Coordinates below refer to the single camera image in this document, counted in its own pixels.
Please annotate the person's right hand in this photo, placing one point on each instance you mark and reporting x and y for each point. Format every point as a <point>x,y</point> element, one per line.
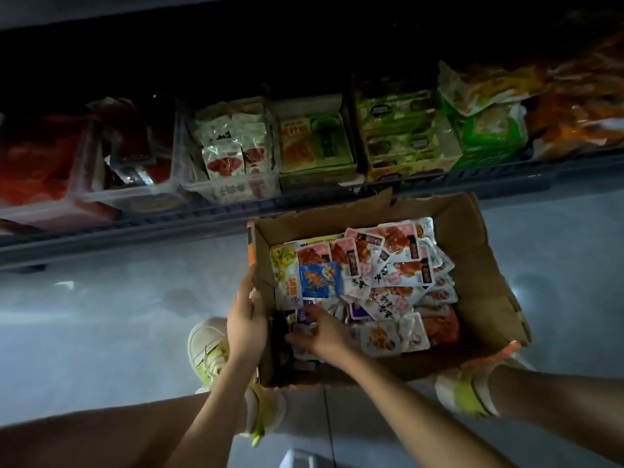
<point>327,338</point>

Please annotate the person's left hand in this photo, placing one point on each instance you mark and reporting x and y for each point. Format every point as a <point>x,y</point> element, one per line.
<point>249,328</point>

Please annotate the grey metal store shelf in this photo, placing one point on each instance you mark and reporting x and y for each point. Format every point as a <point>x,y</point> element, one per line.
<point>146,234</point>

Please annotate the brown cardboard box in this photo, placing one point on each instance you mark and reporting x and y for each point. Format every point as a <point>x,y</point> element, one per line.
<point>478,268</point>

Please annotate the person's left forearm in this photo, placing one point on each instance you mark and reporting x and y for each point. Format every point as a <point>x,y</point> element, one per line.
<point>214,419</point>

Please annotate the person's right forearm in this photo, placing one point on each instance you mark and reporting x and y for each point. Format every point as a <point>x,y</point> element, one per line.
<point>419,419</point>

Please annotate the person's left shoe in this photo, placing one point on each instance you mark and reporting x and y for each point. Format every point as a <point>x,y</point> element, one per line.
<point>207,351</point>

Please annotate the person's shoe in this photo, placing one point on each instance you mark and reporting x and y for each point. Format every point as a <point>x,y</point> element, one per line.
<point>207,351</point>
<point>453,395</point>

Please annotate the person's right shoe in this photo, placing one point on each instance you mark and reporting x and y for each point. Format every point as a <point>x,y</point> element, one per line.
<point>453,395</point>

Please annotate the person's left leg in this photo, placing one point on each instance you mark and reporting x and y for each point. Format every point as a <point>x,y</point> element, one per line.
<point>88,438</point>

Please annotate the person's leg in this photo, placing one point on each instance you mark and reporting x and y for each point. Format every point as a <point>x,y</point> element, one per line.
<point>88,438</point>
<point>565,409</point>

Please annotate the person's right leg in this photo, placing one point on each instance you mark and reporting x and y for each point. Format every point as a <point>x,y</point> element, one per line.
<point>565,409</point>

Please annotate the white sock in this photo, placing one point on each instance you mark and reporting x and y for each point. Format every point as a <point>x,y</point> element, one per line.
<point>252,409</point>

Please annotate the white plastic stool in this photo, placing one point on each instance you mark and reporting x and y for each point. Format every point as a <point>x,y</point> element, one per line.
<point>302,460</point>

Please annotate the clear plastic tray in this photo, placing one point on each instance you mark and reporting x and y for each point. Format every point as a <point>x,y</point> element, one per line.
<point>49,214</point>
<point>239,192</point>
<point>141,200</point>

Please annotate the green orange display carton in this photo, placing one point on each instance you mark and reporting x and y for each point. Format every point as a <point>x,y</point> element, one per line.
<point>314,141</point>

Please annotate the green snack packets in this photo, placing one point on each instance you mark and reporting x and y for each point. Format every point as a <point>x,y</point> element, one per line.
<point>487,131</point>

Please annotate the pile of red snack packets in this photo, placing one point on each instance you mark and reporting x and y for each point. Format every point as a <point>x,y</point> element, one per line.
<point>39,161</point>

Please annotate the pile of orange yellow packets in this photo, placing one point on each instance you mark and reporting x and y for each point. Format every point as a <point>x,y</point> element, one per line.
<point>575,102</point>

